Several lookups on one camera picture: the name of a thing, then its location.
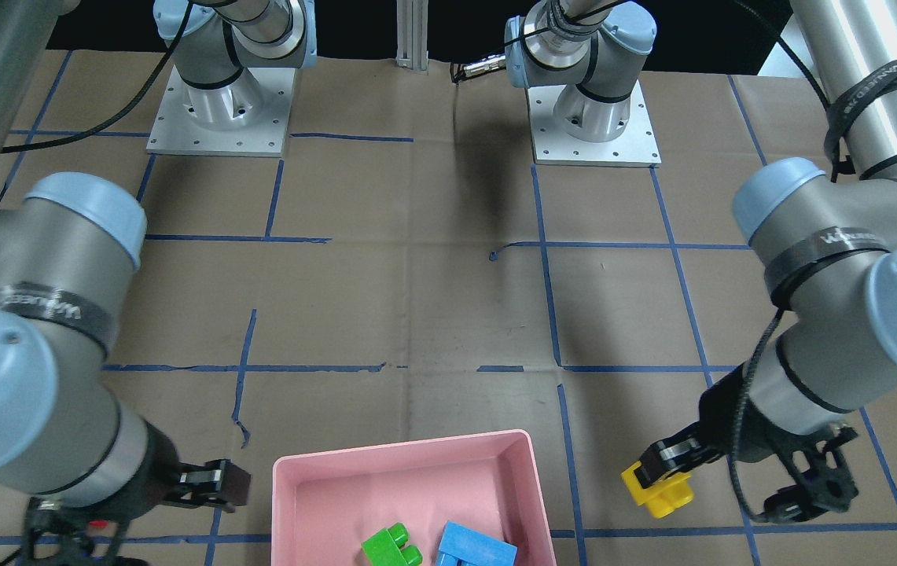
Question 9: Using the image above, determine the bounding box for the black camera cable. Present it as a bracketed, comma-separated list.
[727, 307, 783, 524]

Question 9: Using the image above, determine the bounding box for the pink plastic box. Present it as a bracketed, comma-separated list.
[270, 430, 557, 565]

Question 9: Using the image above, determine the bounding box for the green toy block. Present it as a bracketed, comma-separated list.
[361, 522, 424, 565]

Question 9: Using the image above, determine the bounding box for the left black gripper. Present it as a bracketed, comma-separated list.
[635, 366, 795, 484]

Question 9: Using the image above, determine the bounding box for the yellow toy block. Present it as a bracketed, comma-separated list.
[620, 461, 695, 519]

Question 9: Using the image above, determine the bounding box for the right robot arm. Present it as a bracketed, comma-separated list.
[0, 1, 251, 524]

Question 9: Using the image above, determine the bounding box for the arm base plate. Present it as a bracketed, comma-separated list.
[146, 68, 298, 158]
[526, 80, 663, 167]

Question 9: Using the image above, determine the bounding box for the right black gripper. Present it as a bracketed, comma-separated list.
[102, 423, 252, 523]

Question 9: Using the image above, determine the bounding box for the blue toy block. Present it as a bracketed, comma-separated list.
[434, 522, 517, 565]

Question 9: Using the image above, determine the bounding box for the aluminium frame post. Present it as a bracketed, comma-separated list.
[395, 0, 429, 74]

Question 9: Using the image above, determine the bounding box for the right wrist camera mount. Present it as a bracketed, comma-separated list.
[20, 495, 150, 566]

